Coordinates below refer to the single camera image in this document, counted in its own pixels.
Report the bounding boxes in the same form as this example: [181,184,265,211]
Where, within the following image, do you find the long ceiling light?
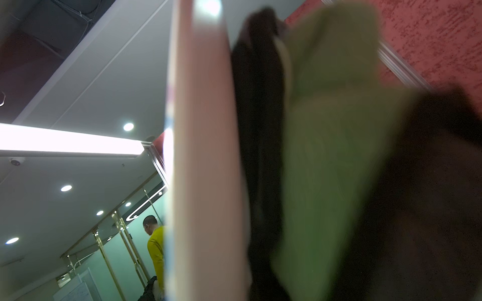
[1,124,144,158]

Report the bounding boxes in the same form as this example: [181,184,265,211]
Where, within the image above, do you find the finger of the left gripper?
[231,7,290,300]

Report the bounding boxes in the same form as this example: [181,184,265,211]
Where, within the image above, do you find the right aluminium corner post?
[321,1,434,91]

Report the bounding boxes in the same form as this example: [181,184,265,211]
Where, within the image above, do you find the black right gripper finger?
[328,88,481,300]

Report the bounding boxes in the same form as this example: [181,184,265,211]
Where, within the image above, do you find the green cleaning cloth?
[271,2,416,300]

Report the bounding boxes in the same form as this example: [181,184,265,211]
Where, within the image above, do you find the multicolour speckled round plate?
[163,1,248,300]

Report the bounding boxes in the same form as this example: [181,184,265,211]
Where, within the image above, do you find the person in yellow shirt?
[143,215,165,300]

